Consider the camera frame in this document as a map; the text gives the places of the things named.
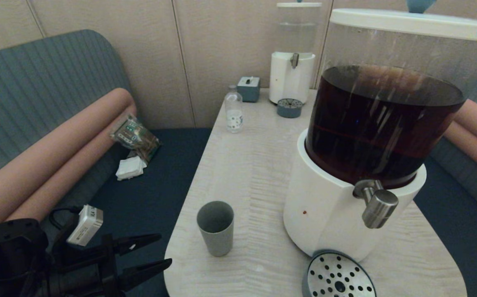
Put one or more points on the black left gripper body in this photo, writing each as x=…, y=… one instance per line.
x=81, y=272

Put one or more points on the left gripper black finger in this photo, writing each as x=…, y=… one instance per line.
x=139, y=274
x=133, y=244

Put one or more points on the grey plastic cup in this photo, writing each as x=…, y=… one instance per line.
x=217, y=239

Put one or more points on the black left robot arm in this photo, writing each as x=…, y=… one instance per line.
x=11, y=247

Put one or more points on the dark blue seat cushion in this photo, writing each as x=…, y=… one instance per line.
x=147, y=185
x=461, y=247

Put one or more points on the white paper napkins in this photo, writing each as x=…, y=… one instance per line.
x=131, y=169

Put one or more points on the clear snack packet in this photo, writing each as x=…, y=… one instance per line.
x=135, y=138

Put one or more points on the clear plastic bottle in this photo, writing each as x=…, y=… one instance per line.
x=234, y=115

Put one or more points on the grey ribbed sofa backrest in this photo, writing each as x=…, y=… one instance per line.
x=36, y=82
x=461, y=177

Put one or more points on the grey-blue square box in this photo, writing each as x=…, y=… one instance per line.
x=248, y=90

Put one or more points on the large white tea dispenser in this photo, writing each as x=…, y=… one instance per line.
x=325, y=206

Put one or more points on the round metal drip tray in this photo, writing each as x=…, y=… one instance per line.
x=337, y=276

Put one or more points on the small blue drip tray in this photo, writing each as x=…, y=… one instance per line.
x=290, y=109

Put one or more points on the small white water dispenser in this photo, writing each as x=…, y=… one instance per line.
x=290, y=82

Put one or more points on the small metal dispenser tap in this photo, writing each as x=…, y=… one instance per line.
x=294, y=60

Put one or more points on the large metal dispenser tap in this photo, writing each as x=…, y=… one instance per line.
x=380, y=206

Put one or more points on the small white dispenser lid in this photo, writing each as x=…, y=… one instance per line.
x=299, y=5

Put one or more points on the large white dispenser lid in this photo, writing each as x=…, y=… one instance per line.
x=407, y=21

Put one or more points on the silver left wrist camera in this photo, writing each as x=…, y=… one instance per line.
x=85, y=225

